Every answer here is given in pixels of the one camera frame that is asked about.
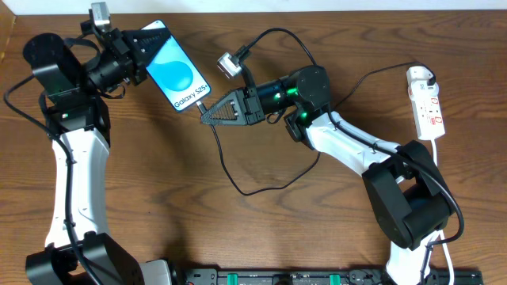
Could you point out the white USB wall charger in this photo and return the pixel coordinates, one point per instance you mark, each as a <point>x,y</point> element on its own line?
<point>421,83</point>

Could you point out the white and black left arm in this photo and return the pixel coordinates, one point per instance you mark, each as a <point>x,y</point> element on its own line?
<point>78,76</point>

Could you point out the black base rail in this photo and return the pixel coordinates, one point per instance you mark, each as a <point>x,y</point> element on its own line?
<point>212,276</point>

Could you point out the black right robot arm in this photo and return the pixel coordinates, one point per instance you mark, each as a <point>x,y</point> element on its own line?
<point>409,197</point>

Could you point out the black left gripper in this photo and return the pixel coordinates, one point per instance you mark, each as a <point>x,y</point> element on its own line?
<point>129,55</point>

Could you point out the white power strip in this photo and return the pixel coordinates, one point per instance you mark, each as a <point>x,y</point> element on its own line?
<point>428,117</point>

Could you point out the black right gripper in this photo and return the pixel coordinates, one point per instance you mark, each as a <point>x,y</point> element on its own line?
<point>252,105</point>

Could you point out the blue Galaxy smartphone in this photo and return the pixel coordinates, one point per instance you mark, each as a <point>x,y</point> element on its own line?
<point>177,76</point>

